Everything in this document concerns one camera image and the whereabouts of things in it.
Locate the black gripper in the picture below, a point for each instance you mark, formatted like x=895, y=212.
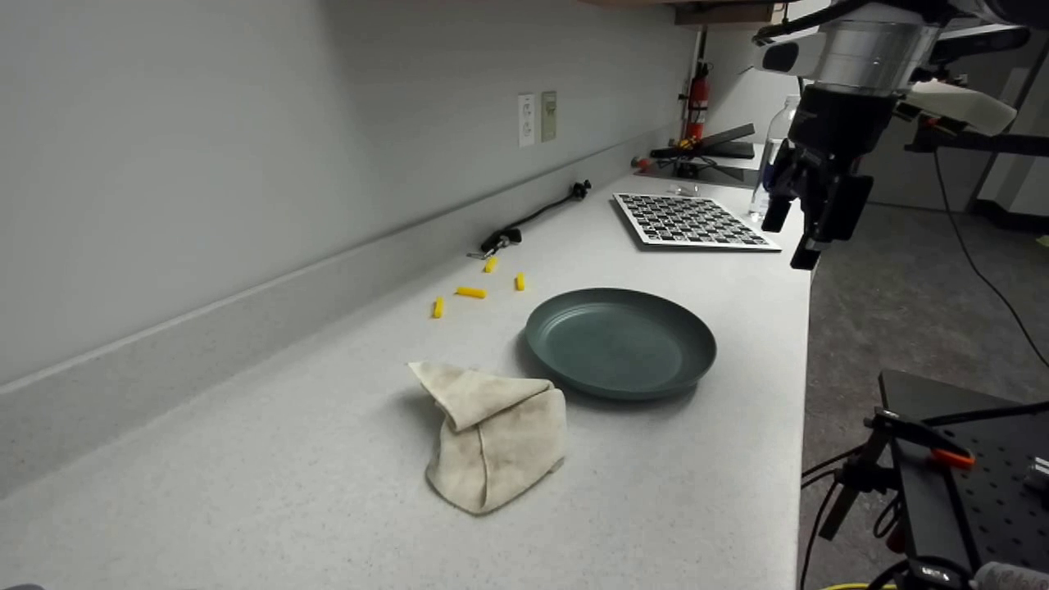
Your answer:
x=840, y=118

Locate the cream stained cloth towel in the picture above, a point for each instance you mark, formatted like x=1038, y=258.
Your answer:
x=497, y=436

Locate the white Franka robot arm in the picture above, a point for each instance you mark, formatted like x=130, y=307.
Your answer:
x=871, y=51

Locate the dark green round plate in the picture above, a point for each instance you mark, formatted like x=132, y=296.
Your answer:
x=618, y=346

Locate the black tools pile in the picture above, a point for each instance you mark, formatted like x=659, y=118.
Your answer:
x=699, y=153

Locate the checkerboard calibration board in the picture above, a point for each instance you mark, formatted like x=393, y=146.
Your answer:
x=689, y=219

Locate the black rod tool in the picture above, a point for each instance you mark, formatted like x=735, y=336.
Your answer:
x=534, y=217

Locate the small yellow cylinder piece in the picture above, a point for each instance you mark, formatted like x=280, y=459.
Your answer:
x=471, y=294
x=437, y=309
x=520, y=279
x=489, y=263

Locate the black optical breadboard table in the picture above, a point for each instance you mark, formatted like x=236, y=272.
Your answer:
x=983, y=494

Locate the grey padded object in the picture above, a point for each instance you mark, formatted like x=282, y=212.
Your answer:
x=1010, y=579

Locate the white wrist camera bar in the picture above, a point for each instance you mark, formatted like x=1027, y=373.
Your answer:
x=963, y=102

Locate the black horizontal mount bar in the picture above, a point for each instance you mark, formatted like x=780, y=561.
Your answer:
x=993, y=142

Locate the grey wall outlet plate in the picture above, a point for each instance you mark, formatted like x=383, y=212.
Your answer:
x=548, y=114

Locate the white wall outlet plate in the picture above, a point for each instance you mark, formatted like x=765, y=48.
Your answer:
x=524, y=118

